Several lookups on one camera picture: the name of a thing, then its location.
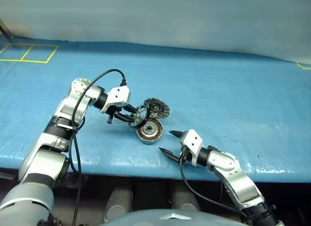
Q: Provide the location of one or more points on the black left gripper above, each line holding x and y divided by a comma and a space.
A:
115, 111

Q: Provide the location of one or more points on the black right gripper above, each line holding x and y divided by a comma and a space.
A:
184, 156

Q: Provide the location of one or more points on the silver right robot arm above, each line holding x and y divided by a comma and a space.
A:
238, 182

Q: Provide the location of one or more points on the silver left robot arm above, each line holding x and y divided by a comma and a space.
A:
36, 167

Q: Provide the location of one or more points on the silver motor stator copper windings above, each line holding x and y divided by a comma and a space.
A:
148, 130

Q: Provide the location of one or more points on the round grey motor rotor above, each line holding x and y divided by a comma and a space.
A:
155, 108

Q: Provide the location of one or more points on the grey rounded shape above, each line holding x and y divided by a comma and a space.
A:
119, 201
184, 199

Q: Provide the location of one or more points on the blue table cover sheet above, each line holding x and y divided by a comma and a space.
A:
218, 102

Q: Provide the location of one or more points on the grey robot torso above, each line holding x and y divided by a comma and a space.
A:
170, 218

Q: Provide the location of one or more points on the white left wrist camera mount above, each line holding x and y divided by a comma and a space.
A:
117, 94

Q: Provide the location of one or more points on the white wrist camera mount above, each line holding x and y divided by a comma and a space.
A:
194, 143
117, 94

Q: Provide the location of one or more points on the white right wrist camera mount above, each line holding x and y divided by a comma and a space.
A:
194, 143

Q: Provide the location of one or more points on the grey metal post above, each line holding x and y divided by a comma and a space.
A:
6, 29

